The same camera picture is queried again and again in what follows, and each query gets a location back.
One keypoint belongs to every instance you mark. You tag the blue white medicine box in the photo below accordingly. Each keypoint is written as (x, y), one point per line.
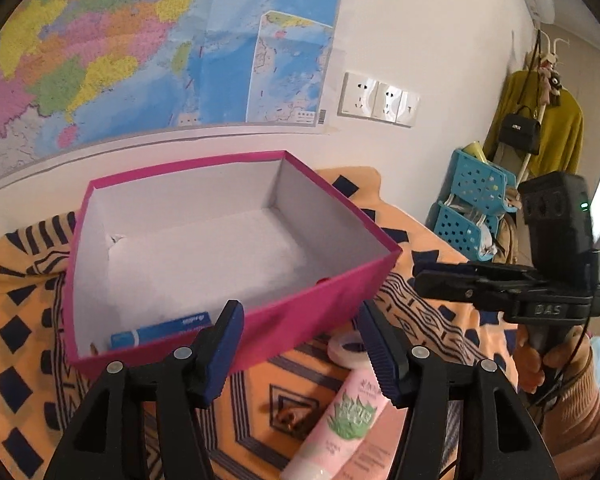
(143, 335)

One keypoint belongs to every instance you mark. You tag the brown hair clip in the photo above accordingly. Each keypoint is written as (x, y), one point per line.
(291, 418)

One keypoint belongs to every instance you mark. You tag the pink sleeve forearm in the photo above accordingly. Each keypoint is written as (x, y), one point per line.
(572, 427)

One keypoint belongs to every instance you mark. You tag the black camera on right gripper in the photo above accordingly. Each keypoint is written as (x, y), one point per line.
(557, 211)

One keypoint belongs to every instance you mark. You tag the white wall socket panel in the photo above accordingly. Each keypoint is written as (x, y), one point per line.
(368, 98)

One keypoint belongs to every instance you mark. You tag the white tape roll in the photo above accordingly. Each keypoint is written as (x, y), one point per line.
(346, 349)

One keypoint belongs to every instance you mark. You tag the colourful wall map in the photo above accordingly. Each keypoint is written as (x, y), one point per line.
(76, 72)

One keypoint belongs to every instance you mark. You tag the pink cardboard box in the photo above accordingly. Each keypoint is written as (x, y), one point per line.
(168, 241)

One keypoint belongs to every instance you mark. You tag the yellow hanging coat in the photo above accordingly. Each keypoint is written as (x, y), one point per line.
(561, 128)

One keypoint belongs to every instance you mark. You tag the person's right hand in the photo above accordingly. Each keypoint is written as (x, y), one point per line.
(571, 356)

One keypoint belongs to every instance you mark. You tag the large pink cream tube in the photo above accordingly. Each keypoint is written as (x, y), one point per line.
(373, 458)

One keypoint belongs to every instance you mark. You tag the pink green hand cream tube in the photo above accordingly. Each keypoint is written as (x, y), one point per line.
(341, 429)

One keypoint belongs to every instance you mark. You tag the black handbag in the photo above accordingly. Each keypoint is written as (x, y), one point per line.
(521, 131)

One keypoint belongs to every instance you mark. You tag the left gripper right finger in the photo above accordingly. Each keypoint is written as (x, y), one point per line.
(386, 347)

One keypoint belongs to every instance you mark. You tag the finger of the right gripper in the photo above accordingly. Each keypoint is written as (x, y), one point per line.
(465, 268)
(503, 288)

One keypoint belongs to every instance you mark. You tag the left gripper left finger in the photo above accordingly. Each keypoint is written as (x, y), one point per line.
(214, 350)

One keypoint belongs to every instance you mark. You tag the blue plastic basket rack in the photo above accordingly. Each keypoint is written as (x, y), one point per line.
(471, 205)

